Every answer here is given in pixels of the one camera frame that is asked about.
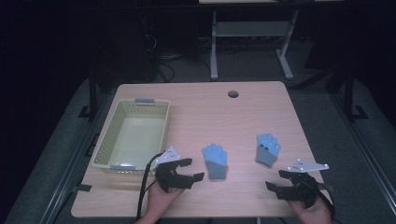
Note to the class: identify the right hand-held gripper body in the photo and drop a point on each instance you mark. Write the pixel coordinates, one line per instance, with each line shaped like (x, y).
(303, 189)

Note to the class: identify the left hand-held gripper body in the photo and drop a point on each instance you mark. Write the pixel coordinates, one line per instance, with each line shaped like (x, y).
(166, 179)

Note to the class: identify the blue knit glove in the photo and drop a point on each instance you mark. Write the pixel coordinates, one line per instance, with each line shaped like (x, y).
(264, 154)
(216, 165)

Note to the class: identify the pale yellow plastic basket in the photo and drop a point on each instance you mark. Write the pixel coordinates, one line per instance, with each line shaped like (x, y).
(137, 137)

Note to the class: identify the person's left hand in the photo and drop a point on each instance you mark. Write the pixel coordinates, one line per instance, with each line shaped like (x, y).
(158, 203)

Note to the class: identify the person's right hand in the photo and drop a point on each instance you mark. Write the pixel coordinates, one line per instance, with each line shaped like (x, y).
(314, 214)

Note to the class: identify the black metal stand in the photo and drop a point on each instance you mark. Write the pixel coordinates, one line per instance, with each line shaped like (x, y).
(349, 93)
(92, 93)

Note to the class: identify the grey metal rail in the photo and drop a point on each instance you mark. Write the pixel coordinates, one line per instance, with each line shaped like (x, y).
(67, 177)
(367, 155)

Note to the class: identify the white metal table frame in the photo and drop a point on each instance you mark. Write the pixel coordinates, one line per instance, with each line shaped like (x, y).
(249, 28)

